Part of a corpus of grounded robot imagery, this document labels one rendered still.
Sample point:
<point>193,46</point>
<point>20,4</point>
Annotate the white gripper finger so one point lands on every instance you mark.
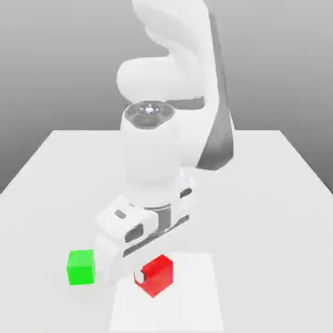
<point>139,277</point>

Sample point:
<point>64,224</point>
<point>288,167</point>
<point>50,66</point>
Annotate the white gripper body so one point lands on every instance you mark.
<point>111,262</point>

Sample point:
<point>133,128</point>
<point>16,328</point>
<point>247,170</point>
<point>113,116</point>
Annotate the small red cube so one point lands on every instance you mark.
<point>158,275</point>

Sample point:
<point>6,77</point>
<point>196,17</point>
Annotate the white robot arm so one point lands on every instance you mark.
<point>152,156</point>

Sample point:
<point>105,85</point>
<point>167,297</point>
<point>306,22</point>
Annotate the small green cube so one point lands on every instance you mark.
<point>81,268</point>

